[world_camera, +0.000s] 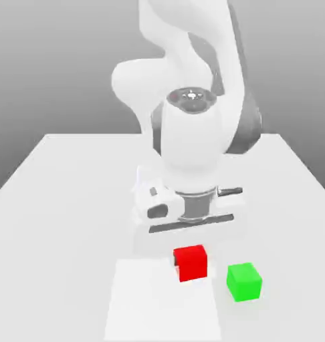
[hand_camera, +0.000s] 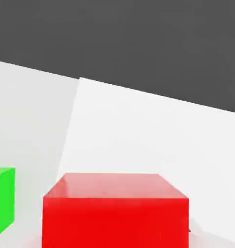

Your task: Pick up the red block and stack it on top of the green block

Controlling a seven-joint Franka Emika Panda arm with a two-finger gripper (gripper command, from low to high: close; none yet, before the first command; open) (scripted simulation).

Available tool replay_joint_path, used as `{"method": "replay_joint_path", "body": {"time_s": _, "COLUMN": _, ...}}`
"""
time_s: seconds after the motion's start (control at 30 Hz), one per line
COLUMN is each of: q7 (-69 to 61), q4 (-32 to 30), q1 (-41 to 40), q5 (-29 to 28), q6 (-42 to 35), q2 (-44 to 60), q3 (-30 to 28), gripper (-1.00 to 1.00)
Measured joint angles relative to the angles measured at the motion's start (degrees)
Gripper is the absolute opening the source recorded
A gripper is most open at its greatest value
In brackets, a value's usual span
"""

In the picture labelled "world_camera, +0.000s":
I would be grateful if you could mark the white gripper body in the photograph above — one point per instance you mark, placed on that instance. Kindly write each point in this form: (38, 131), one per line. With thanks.
(190, 224)

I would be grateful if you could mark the small red cube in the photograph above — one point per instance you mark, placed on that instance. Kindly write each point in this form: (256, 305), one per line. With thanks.
(193, 263)

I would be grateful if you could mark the small green cube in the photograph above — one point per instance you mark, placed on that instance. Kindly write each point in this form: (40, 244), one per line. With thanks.
(244, 282)

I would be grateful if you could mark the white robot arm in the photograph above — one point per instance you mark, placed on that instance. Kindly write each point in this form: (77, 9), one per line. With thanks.
(189, 139)

